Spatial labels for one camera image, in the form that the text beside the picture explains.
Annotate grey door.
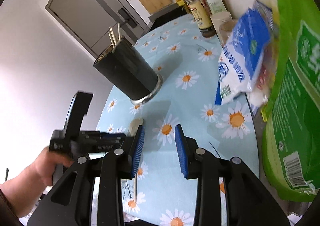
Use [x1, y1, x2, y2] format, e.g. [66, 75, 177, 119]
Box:
[45, 0, 148, 53]

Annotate dark soy sauce bottle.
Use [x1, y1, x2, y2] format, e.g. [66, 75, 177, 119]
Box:
[189, 1, 215, 38]

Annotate beige plastic spoon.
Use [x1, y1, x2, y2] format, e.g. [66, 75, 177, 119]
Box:
[129, 118, 144, 137]

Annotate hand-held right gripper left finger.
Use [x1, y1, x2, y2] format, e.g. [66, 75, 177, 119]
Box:
[27, 124, 145, 226]

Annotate clear white plastic bag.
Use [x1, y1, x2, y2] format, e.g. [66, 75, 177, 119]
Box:
[246, 88, 269, 116]

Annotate red yellow snack packet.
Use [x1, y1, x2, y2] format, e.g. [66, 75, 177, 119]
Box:
[257, 48, 275, 91]

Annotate green plastic food bag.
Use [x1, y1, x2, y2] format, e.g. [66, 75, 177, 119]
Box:
[261, 0, 320, 203]

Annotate bunch of wooden chopsticks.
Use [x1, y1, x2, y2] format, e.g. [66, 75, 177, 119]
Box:
[108, 23, 123, 47]

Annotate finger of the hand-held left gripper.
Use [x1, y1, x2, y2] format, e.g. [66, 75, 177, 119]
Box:
[100, 132, 128, 142]

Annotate person's left hand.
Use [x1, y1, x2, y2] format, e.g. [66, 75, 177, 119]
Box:
[24, 146, 75, 188]

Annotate wooden chopstick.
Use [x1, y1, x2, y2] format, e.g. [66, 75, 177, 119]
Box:
[132, 176, 138, 203]

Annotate glass jar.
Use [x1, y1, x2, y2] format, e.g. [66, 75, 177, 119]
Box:
[219, 19, 239, 46]

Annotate white green carton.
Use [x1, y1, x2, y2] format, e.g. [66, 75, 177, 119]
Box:
[206, 0, 227, 15]

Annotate black utensil holder cup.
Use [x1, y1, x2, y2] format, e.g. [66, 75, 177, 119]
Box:
[93, 36, 163, 105]

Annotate black door lock handle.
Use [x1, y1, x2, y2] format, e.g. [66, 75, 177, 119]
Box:
[117, 8, 137, 28]

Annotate blue daisy print tablecloth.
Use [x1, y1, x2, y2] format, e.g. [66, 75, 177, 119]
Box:
[96, 13, 259, 226]

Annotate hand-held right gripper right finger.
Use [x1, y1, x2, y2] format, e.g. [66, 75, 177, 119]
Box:
[174, 124, 291, 226]

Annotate person's left forearm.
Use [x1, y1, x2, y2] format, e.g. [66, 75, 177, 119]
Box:
[0, 168, 50, 226]

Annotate white and blue salt bag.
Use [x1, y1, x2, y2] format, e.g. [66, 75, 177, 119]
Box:
[214, 0, 274, 106]

